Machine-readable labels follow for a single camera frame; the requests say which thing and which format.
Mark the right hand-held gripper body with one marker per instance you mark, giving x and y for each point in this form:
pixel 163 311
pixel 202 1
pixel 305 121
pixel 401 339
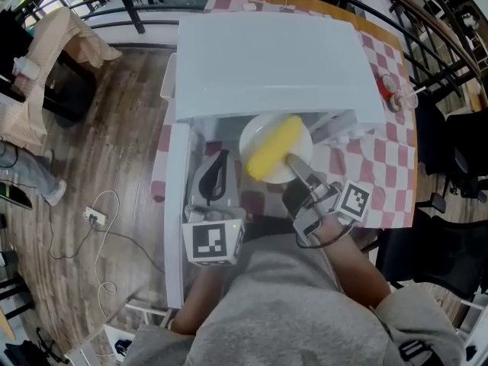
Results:
pixel 352 200

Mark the person's left forearm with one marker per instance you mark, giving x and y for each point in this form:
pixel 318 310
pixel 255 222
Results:
pixel 198 299

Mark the person's right forearm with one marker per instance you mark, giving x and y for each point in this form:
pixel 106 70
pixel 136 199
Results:
pixel 354 265

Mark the red white checkered tablecloth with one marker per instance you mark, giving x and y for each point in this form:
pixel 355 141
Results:
pixel 389 166

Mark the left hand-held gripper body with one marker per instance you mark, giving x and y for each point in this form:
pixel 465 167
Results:
pixel 213 242

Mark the beige cloth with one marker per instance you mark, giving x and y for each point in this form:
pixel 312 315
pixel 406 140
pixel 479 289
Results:
pixel 53 33

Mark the person's black trousers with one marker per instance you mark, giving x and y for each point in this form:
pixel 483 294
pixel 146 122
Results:
pixel 267 228

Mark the black monitor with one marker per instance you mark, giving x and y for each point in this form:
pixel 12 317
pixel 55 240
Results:
pixel 11 44

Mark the person's grey sweatshirt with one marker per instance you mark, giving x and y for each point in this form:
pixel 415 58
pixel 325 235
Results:
pixel 282 311

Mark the black chair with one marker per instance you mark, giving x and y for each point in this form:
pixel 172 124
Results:
pixel 438 250
pixel 431 139
pixel 470 155

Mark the black device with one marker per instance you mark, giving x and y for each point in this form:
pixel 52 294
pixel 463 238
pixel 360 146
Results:
pixel 122 347

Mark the white microwave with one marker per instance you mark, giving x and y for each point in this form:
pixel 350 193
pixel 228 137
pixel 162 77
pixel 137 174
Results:
pixel 267 63

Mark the metal railing with wooden handrail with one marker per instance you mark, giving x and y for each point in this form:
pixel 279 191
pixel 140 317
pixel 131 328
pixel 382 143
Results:
pixel 129 10

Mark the white stool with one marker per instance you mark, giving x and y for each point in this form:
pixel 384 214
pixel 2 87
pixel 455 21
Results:
pixel 110 336

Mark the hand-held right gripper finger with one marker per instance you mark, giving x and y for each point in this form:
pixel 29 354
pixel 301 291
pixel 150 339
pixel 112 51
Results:
pixel 301 168

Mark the yellow corn cob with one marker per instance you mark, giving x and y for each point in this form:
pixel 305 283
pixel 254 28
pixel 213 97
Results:
pixel 272 151

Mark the white power strip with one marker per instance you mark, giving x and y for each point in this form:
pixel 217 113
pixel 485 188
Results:
pixel 95 216

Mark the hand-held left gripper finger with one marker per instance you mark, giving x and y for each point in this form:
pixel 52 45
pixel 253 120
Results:
pixel 198 193
pixel 230 189

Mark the red cup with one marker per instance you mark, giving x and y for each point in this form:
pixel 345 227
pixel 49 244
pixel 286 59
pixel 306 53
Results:
pixel 386 86

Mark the clear plastic cup with straw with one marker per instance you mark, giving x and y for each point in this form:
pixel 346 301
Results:
pixel 409 97

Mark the small colourful ball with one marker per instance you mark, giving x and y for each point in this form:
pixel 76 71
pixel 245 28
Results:
pixel 394 104

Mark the white plate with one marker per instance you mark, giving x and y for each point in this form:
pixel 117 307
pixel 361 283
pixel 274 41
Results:
pixel 254 132

